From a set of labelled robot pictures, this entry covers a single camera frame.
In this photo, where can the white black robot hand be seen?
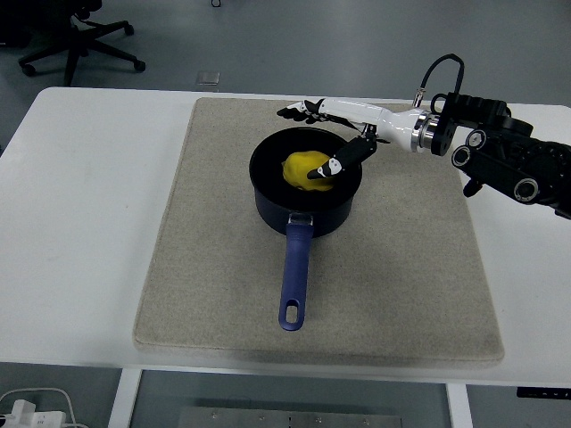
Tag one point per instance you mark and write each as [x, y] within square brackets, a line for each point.
[379, 118]

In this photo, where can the silver floor socket plate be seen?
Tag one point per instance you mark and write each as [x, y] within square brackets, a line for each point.
[208, 78]

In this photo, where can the beige rectangular mat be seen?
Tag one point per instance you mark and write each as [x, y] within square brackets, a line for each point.
[312, 285]

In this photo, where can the black table control panel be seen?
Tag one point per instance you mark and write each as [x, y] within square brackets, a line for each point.
[544, 392]

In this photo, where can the black office chair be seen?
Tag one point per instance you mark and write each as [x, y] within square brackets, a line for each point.
[67, 40]

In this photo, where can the white power strip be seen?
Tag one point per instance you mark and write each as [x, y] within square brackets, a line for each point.
[27, 414]

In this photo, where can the white table leg frame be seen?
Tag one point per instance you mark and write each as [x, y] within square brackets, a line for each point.
[129, 397]

